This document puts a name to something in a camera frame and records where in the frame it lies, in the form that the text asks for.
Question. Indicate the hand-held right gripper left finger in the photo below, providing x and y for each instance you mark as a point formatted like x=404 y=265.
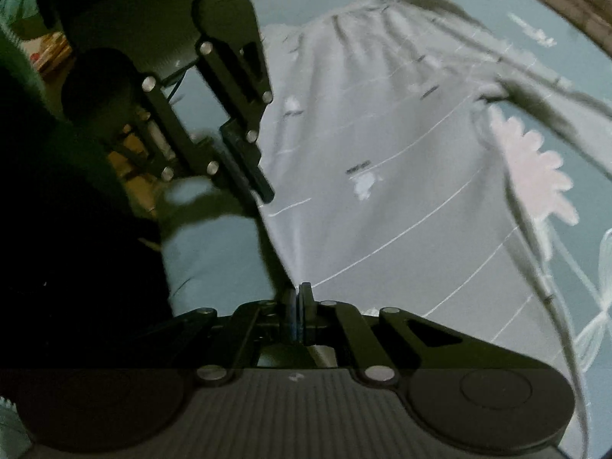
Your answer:
x=292 y=320

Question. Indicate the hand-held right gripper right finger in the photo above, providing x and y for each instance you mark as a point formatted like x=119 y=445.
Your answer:
x=306 y=315

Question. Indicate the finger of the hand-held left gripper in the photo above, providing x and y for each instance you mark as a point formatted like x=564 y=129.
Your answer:
x=239 y=105
x=191 y=158

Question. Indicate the grey striped pants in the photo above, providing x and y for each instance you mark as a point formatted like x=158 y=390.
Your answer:
x=382 y=129

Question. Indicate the person's green sweater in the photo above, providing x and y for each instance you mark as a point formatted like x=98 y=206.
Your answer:
x=28 y=105

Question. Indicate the teal printed bed sheet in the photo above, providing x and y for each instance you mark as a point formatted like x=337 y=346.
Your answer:
x=210 y=258

